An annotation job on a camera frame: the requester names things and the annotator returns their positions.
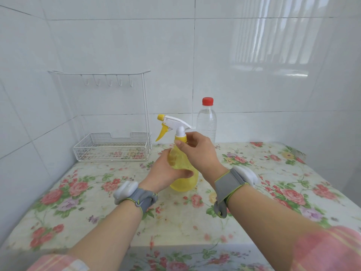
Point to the yellow spray bottle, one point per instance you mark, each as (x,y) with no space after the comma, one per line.
(183,184)

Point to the person's right hand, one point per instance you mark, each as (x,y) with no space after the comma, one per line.
(201,155)

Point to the person's left forearm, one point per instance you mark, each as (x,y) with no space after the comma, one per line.
(112,234)

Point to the grey right wrist tracker band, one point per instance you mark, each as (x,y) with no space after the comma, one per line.
(228,186)

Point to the pink plaid right sleeve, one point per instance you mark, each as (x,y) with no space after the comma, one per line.
(330,248)

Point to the pink plaid sleeve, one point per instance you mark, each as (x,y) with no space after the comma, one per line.
(330,248)
(56,263)

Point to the floral tablecloth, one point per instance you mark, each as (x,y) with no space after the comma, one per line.
(253,194)

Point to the grey wrist tracker band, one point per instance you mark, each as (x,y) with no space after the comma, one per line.
(228,186)
(138,196)

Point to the person's right thumb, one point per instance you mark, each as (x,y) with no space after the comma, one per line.
(181,146)

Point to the person's left thumb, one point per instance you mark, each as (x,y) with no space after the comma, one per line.
(182,174)

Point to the clear red-capped plastic bottle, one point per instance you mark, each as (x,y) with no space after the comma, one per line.
(206,121)

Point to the grey left wrist tracker band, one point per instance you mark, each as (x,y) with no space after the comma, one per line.
(138,196)

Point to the person's left hand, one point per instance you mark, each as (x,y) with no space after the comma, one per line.
(158,174)

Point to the pink plaid left sleeve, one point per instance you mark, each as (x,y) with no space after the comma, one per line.
(56,263)

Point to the person's right forearm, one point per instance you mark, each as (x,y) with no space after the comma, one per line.
(262,222)

